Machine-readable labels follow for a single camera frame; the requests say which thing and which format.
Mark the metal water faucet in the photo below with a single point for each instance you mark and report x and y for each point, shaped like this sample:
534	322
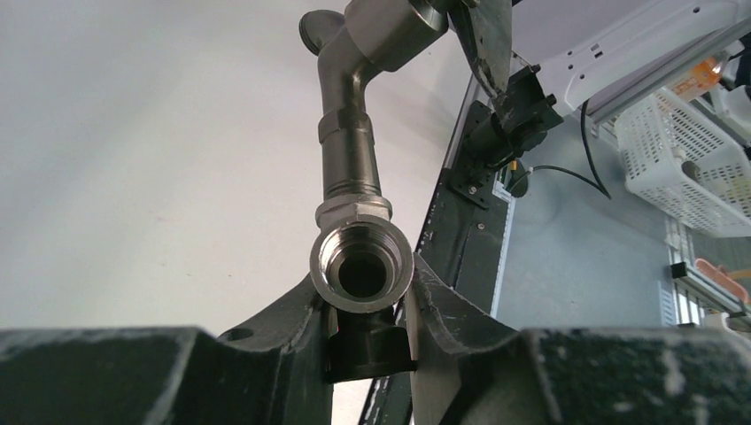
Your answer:
352	47

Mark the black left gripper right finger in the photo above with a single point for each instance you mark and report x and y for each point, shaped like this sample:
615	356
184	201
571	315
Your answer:
616	376

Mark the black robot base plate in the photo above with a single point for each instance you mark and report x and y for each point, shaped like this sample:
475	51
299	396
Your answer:
452	246

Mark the aluminium frame rail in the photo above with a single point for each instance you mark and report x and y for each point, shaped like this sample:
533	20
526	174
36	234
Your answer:
628	90

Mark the white slotted cable duct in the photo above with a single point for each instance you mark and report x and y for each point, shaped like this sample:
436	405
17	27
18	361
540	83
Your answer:
501	193

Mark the white perforated plastic basket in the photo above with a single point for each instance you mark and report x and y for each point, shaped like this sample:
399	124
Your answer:
685	165

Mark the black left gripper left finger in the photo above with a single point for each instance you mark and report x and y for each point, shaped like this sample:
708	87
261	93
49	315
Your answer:
269	369

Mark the orange object on rail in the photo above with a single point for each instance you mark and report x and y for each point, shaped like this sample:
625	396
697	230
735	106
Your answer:
729	280

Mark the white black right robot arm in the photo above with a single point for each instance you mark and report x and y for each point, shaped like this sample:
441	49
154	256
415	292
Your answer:
540	61

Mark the metal elbow pipe fitting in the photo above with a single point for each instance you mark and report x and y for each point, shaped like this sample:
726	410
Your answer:
361	265

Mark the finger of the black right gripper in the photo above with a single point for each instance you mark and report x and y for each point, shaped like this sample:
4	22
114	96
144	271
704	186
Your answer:
484	29

